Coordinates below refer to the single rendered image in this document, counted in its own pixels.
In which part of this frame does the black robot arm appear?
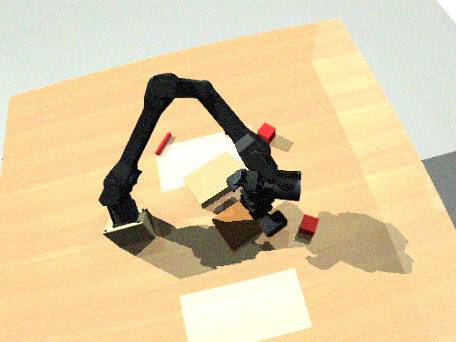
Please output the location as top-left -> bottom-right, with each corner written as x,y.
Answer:
98,72 -> 301,228

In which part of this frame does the red square block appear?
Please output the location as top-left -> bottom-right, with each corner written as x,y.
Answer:
257,122 -> 276,144
299,213 -> 319,237

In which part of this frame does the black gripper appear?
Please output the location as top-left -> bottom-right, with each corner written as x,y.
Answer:
226,173 -> 287,237

